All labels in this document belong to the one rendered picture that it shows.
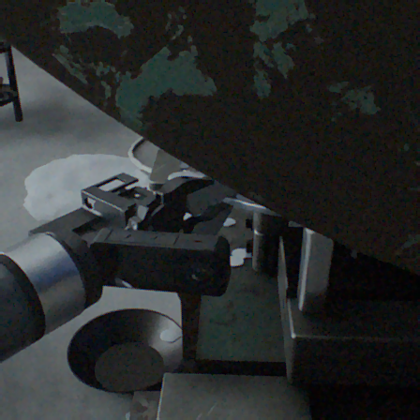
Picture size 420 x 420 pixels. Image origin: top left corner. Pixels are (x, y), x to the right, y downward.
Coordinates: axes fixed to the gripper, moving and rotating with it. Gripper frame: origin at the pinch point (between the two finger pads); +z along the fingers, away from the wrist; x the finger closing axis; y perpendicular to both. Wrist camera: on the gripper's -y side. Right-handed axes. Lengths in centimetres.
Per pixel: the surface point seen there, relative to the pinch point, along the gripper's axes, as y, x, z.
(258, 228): 0.9, 7.0, 5.8
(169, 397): -4.3, 14.0, -14.8
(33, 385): 67, 78, 6
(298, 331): -12.1, 7.7, -5.6
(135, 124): -20.7, -21.3, -31.0
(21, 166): 183, 78, 78
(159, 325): 55, 74, 39
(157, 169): 10.8, 0.2, -0.4
